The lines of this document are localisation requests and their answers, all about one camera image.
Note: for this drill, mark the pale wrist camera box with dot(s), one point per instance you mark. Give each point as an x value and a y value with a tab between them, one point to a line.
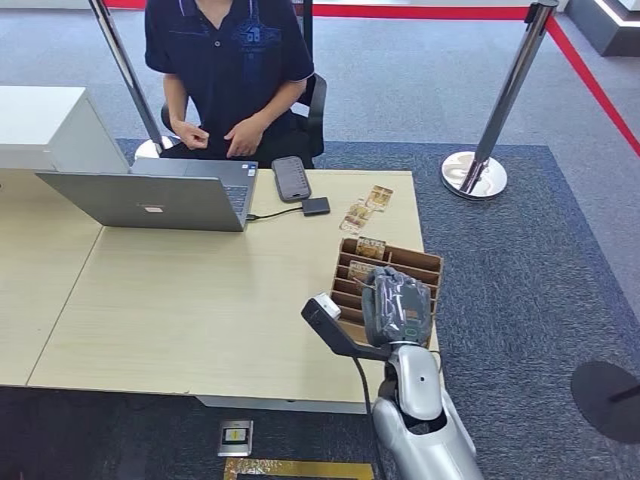
328	306

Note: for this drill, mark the person's left hand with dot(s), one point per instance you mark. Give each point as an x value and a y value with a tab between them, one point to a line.
244	138

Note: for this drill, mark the black office chair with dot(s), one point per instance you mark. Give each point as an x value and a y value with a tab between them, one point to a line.
318	109

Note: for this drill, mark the red barrier belt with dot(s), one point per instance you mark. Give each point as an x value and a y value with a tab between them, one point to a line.
400	10
595	83

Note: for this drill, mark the dark blue floor rug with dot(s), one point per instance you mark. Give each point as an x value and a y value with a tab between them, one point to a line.
510	285

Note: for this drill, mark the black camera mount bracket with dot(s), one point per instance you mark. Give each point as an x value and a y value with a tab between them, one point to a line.
337	336

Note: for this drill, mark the printed brown card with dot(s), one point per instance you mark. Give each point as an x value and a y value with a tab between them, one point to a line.
360	212
359	270
352	224
370	248
379	198

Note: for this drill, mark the small black hub box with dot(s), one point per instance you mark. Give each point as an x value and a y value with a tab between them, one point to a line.
315	206

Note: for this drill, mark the grey laptop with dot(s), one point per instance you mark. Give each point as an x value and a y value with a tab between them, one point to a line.
150	202

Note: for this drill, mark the black smartphone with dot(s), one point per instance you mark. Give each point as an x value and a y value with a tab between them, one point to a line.
291	178

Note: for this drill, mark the person's hand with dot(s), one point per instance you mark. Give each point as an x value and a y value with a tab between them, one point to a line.
192	137
244	138

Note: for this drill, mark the person's right forearm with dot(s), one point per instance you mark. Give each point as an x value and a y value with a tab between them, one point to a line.
175	99

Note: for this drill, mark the person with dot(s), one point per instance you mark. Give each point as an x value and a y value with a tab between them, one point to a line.
235	60

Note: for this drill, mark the black round floor base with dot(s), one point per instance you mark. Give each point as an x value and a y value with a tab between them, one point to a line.
602	401

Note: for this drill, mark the silver floor socket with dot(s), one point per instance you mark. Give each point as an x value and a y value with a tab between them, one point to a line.
235	437

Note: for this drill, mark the white cabinet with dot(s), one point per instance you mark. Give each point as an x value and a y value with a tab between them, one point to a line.
35	126

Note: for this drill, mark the chrome stanchion post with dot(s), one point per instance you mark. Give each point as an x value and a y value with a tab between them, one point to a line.
127	73
506	93

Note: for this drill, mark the person's right hand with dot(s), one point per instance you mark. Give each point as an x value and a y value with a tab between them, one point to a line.
192	137

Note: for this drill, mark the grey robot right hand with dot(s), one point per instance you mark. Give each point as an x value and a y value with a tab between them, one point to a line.
397	308

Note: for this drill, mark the dark grey platform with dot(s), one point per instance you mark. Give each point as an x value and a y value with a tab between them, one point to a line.
607	30

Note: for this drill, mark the person's left forearm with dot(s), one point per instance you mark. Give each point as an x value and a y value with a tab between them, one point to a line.
280	102

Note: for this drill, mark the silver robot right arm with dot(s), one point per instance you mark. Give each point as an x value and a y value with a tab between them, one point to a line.
425	417

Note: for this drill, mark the brown slotted card organizer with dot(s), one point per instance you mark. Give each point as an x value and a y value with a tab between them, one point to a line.
420	265

